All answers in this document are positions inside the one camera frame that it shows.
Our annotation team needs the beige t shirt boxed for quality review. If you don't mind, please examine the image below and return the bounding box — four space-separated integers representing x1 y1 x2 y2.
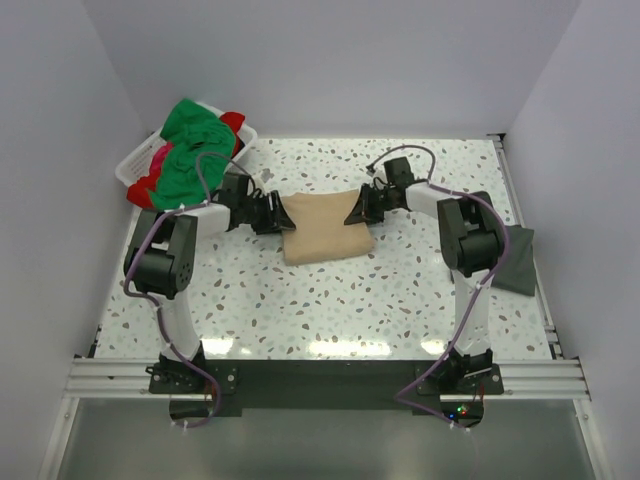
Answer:
282 190 375 266

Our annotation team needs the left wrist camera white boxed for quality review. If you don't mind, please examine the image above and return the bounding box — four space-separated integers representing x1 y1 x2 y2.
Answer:
259 169 274 182

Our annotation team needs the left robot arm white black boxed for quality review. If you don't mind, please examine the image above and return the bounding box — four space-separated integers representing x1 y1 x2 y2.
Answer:
123 173 296 394

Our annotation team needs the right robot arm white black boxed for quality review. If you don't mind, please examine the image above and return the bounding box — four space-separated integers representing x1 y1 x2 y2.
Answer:
344 157 510 393

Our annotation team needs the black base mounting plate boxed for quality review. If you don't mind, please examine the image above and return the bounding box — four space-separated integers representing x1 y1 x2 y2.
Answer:
146 358 505 426

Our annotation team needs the pink garment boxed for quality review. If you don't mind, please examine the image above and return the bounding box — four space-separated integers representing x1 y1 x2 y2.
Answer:
149 142 174 174

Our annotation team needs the aluminium frame rail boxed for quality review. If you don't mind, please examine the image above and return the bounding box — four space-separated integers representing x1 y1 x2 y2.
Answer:
64 359 590 400

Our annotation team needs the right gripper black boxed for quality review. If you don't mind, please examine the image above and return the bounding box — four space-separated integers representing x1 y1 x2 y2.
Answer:
346 184 399 228

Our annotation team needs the white plastic laundry basket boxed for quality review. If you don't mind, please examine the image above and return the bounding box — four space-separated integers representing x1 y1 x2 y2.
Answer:
115 100 258 187

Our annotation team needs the green t shirt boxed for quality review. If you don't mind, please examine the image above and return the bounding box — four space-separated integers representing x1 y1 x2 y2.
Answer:
149 99 237 210

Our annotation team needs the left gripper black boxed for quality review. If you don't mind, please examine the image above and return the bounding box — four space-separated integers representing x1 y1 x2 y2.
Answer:
239 189 295 235

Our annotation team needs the red t shirt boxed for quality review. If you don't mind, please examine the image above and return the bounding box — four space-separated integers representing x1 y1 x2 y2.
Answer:
127 112 245 209

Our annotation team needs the folded dark grey t shirt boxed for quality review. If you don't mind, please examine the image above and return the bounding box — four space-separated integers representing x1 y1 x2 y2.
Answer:
492 225 536 297

